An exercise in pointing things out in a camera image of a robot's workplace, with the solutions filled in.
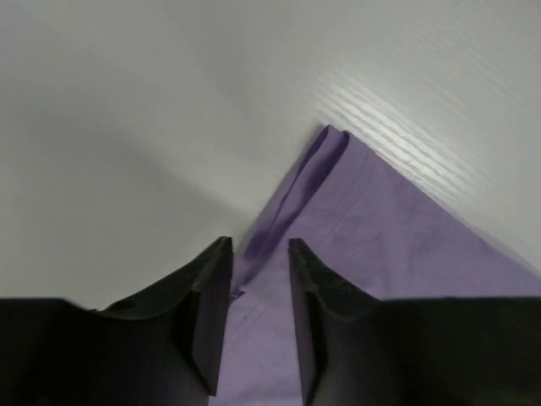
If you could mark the purple t shirt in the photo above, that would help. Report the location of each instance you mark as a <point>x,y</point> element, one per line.
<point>370,224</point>

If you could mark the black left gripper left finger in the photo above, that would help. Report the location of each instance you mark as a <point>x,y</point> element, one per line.
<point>159,346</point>

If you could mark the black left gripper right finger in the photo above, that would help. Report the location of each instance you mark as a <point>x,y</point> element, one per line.
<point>355,349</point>

